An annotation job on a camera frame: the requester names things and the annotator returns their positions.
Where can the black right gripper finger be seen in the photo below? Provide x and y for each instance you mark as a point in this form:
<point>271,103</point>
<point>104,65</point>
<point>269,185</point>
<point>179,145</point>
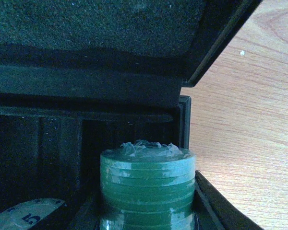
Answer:
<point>214,211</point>

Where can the green poker chip stack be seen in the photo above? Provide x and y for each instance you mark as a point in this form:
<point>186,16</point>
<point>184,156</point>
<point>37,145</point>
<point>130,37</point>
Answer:
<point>147,186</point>

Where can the white poker chip stack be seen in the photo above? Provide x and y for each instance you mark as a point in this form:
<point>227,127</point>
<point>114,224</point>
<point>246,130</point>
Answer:
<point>26,215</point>

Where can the black poker set case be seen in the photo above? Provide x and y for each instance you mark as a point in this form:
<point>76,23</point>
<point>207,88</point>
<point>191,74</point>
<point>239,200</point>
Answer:
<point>78,77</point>

